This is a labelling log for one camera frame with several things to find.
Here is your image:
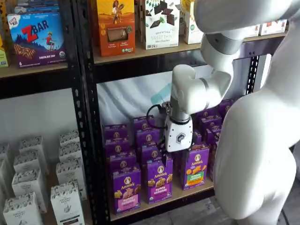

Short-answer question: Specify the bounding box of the purple Annie's box pink patch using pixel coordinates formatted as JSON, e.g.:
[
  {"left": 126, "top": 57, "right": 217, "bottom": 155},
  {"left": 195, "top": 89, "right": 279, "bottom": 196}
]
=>
[
  {"left": 112, "top": 169, "right": 142, "bottom": 216},
  {"left": 103, "top": 123, "right": 130, "bottom": 143},
  {"left": 109, "top": 157, "right": 138, "bottom": 174},
  {"left": 105, "top": 140, "right": 137, "bottom": 162}
]

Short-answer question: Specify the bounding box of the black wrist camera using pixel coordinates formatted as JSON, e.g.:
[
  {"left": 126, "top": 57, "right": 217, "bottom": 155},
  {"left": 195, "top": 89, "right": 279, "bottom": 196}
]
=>
[{"left": 158, "top": 102, "right": 172, "bottom": 116}]

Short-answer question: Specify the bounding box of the white organic pantry box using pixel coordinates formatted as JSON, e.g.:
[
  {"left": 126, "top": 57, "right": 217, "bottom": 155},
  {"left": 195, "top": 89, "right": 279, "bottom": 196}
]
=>
[
  {"left": 18, "top": 135, "right": 44, "bottom": 155},
  {"left": 58, "top": 130, "right": 80, "bottom": 146},
  {"left": 0, "top": 143, "right": 10, "bottom": 163},
  {"left": 50, "top": 180, "right": 85, "bottom": 225},
  {"left": 55, "top": 157, "right": 83, "bottom": 188},
  {"left": 2, "top": 192, "right": 44, "bottom": 225},
  {"left": 13, "top": 150, "right": 46, "bottom": 175},
  {"left": 11, "top": 168, "right": 48, "bottom": 213},
  {"left": 58, "top": 142, "right": 82, "bottom": 162}
]

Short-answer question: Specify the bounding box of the blue Z Bar box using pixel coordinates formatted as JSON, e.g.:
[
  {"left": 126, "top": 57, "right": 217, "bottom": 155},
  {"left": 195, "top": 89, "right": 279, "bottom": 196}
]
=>
[
  {"left": 13, "top": 0, "right": 61, "bottom": 14},
  {"left": 6, "top": 11, "right": 68, "bottom": 69}
]

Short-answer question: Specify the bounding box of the black metal shelving rack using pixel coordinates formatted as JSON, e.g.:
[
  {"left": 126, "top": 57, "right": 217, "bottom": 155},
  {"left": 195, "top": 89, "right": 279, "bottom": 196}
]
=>
[
  {"left": 70, "top": 0, "right": 289, "bottom": 225},
  {"left": 0, "top": 0, "right": 87, "bottom": 225}
]

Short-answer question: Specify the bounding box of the black cable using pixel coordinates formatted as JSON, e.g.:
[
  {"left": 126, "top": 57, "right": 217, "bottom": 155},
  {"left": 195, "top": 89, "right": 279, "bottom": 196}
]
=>
[{"left": 146, "top": 104, "right": 170, "bottom": 131}]

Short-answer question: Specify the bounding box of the purple Annie's box yellow patch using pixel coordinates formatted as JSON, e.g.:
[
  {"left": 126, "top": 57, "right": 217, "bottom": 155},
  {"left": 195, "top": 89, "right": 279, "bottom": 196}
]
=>
[
  {"left": 208, "top": 142, "right": 220, "bottom": 182},
  {"left": 195, "top": 108, "right": 223, "bottom": 119},
  {"left": 200, "top": 116, "right": 223, "bottom": 129},
  {"left": 205, "top": 126, "right": 223, "bottom": 144}
]

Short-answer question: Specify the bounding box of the orange cracker box with window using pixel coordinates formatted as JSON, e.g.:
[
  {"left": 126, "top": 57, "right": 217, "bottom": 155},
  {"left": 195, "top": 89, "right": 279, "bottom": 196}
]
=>
[{"left": 97, "top": 0, "right": 136, "bottom": 58}]

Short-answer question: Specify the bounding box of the white backdrop sheet teal logo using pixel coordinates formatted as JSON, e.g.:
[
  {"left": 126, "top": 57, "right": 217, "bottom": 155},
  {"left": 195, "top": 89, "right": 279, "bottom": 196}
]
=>
[{"left": 97, "top": 64, "right": 211, "bottom": 128}]

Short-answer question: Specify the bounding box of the purple Annie's box brown patch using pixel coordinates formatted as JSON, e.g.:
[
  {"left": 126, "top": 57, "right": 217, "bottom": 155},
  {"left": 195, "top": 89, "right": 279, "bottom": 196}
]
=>
[{"left": 217, "top": 98, "right": 235, "bottom": 115}]

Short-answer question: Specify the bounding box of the blue pretzel crackers box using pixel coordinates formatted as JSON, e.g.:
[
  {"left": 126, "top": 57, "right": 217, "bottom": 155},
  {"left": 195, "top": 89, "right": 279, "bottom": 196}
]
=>
[{"left": 259, "top": 18, "right": 288, "bottom": 37}]

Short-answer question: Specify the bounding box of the yellow cookie snack box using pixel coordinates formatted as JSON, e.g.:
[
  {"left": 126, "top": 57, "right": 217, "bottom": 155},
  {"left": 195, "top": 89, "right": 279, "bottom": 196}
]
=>
[{"left": 0, "top": 0, "right": 9, "bottom": 68}]

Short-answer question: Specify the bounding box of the Simple Mills sweet thins box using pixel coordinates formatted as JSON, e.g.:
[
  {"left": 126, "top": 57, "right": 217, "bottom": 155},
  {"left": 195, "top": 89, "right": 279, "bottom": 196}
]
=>
[{"left": 144, "top": 0, "right": 181, "bottom": 50}]

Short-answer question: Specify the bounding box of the purple Annie's box green patch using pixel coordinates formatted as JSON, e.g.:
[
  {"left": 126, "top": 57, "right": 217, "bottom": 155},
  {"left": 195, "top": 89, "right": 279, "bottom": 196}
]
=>
[
  {"left": 180, "top": 144, "right": 210, "bottom": 191},
  {"left": 192, "top": 129, "right": 203, "bottom": 146}
]

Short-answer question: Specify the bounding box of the Simple Mills snack bar box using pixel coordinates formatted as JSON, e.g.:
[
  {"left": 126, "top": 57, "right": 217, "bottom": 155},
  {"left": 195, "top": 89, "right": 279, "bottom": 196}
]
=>
[{"left": 182, "top": 0, "right": 205, "bottom": 45}]

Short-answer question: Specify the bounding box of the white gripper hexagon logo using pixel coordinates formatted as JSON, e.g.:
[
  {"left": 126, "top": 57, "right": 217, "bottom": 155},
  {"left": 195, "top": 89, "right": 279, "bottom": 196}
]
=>
[{"left": 160, "top": 118, "right": 197, "bottom": 174}]

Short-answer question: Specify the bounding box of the orange pretzel crackers box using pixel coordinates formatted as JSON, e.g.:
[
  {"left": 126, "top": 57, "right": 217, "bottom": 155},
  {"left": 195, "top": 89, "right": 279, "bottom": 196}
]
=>
[{"left": 243, "top": 22, "right": 261, "bottom": 38}]

